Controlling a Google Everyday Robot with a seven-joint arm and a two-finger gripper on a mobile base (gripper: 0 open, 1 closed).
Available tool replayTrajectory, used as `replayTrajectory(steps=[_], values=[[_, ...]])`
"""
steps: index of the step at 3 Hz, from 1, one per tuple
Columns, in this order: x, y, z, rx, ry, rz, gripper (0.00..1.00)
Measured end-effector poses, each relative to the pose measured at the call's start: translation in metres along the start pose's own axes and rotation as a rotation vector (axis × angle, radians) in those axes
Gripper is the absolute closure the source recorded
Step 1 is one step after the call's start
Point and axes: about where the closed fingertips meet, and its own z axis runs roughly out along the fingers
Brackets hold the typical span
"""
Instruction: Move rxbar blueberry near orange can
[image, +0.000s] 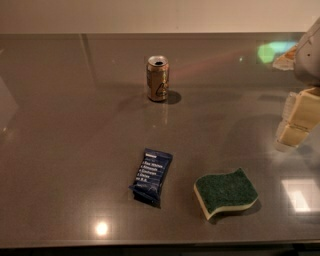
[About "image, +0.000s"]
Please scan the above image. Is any blue rxbar blueberry wrapper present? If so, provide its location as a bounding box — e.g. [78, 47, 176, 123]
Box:
[129, 148, 173, 207]

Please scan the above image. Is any orange soda can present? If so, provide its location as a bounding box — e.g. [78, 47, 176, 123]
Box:
[146, 55, 169, 102]

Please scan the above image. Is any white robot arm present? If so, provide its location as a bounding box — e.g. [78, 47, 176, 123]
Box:
[273, 18, 320, 152]

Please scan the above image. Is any green and yellow sponge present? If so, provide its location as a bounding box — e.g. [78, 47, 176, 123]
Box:
[193, 168, 258, 220]

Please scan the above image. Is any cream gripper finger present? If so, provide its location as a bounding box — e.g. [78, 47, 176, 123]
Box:
[275, 87, 320, 152]

